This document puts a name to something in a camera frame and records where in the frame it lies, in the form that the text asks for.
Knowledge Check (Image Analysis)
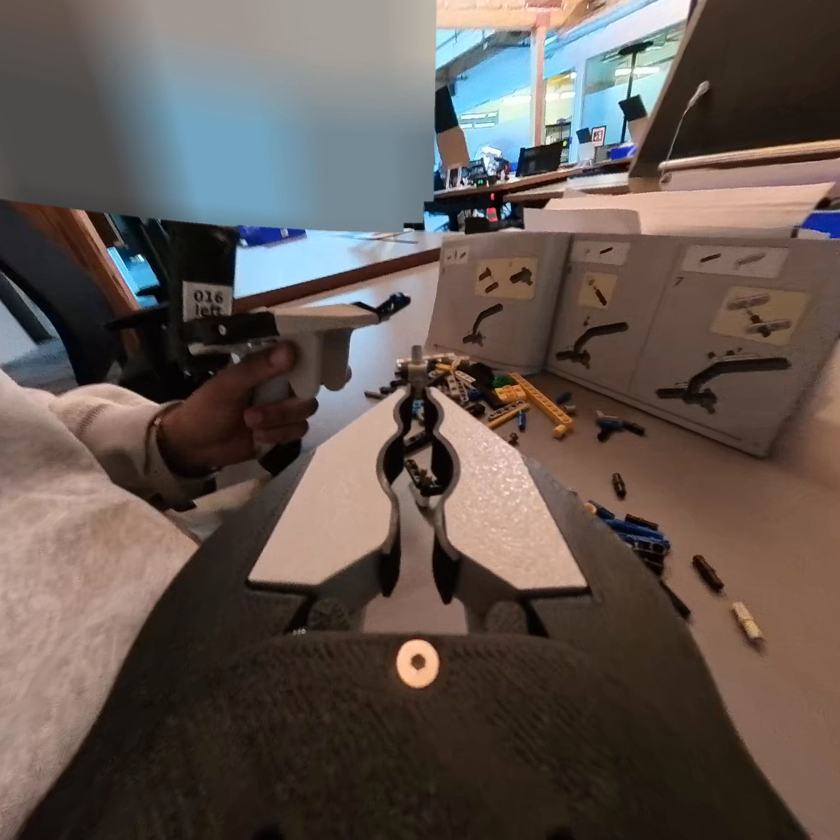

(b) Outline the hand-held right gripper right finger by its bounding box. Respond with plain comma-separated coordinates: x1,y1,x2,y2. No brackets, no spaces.
424,386,589,605

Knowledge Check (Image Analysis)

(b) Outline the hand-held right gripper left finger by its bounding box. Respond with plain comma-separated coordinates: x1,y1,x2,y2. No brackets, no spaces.
247,386,414,598

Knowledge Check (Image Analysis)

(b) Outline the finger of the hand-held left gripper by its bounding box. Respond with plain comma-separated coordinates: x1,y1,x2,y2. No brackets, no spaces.
274,304,383,329

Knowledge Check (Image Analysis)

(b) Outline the black lego piece with blue pin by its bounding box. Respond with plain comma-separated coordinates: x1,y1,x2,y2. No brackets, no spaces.
351,293,412,324

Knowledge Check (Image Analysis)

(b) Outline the grey lego axle connector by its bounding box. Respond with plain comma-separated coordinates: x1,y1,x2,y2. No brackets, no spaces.
392,344,455,511

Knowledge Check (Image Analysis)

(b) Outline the person's left forearm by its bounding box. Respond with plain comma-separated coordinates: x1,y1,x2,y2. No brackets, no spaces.
0,367,221,840

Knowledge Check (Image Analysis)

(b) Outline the yellow lego beam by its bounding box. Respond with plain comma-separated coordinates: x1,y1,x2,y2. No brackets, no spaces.
511,373,575,439

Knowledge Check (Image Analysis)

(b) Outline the cluster of small lego pins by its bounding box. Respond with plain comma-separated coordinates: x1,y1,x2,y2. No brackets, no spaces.
583,499,672,577

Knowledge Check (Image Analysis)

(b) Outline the pile of mixed lego pieces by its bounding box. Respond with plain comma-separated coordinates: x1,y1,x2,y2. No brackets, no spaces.
363,351,581,454

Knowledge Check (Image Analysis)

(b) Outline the open lego instruction booklet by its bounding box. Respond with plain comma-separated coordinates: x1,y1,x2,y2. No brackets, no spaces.
425,230,837,459

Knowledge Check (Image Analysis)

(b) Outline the person's left hand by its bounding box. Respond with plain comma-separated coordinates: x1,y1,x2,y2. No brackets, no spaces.
154,343,321,473

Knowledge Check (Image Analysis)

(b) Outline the white desk with wood edge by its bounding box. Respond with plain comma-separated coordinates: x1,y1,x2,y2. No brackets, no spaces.
233,226,447,317

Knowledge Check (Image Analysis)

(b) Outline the brown wooden panel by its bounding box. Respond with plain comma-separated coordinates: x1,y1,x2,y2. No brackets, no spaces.
10,202,144,355

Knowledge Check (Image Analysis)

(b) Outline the black office chair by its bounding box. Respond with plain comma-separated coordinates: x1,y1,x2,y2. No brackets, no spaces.
0,202,198,395

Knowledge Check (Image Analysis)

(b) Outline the cluttered wooden desk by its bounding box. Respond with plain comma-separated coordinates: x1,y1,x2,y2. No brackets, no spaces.
433,164,631,206

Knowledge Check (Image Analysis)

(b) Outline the black and tan board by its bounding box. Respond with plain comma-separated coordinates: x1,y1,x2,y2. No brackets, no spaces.
435,84,471,165

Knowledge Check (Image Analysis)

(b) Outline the small black monitor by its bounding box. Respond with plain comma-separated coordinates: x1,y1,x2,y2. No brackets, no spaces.
516,141,567,178

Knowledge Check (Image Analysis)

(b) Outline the black floor lamp stand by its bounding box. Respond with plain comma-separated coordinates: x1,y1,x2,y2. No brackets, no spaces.
617,41,657,143

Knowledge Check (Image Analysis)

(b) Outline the blue storage box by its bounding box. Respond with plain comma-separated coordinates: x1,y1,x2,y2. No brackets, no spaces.
793,209,840,240

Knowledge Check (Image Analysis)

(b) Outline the beige framed monitor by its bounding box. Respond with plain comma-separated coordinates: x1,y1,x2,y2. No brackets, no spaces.
626,0,840,191

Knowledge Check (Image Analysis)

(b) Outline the white cable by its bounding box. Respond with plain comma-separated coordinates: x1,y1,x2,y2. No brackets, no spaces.
661,80,711,169

